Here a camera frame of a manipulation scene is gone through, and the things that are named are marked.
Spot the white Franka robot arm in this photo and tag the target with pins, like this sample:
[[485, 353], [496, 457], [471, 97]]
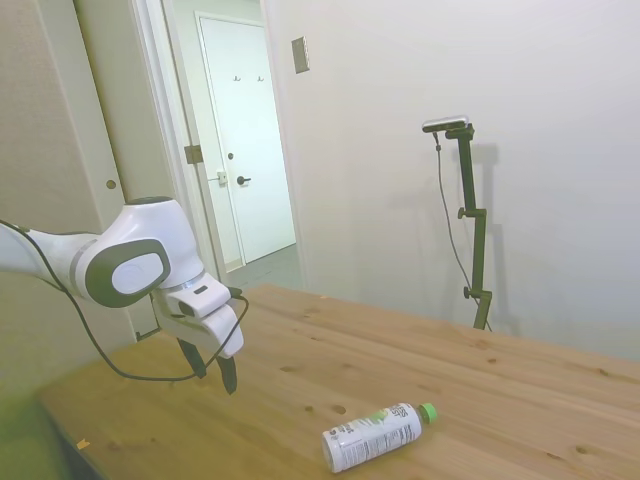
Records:
[[135, 240]]

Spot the silver camera on stand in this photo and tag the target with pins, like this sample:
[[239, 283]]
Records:
[[446, 123]]

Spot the white closed door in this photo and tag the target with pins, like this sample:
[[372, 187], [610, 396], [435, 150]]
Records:
[[250, 125]]

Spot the brass door hinge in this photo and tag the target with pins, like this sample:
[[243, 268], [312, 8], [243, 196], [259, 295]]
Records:
[[193, 154]]

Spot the green blurred foreground object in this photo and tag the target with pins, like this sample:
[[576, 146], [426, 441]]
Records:
[[22, 445]]

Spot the white bottle with green cap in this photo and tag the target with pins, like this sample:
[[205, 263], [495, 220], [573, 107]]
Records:
[[370, 440]]

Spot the brass door latch plate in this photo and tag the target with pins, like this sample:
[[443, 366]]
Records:
[[222, 177]]

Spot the small orange scrap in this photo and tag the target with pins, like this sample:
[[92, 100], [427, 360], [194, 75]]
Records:
[[82, 443]]

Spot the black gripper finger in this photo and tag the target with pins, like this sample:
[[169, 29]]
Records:
[[194, 361], [229, 376]]

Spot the grey wall plate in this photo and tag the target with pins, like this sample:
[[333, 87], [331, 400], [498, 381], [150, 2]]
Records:
[[301, 55]]

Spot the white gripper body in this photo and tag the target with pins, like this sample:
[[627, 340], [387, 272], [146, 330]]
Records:
[[222, 332]]

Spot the dark camera stand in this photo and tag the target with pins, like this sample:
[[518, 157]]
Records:
[[477, 240]]

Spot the beige open door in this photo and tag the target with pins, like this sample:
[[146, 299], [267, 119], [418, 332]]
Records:
[[145, 125]]

